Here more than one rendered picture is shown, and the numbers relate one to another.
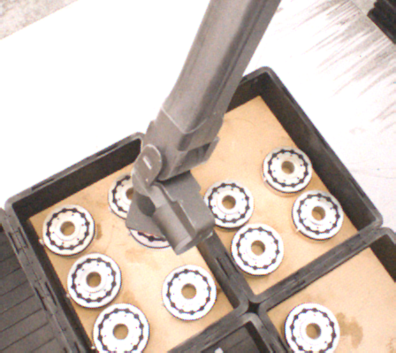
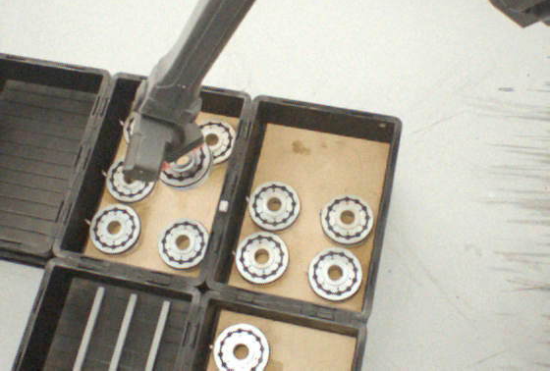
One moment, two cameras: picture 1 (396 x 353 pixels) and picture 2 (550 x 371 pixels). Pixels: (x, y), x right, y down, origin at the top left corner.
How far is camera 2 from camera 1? 0.52 m
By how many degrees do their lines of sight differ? 21
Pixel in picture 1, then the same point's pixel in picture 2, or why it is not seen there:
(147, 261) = (181, 198)
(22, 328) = (64, 172)
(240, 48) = (194, 46)
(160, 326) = (146, 251)
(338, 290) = (297, 346)
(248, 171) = (319, 196)
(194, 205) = (151, 147)
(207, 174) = (285, 172)
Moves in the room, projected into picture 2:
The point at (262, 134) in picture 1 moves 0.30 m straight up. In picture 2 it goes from (359, 178) to (367, 112)
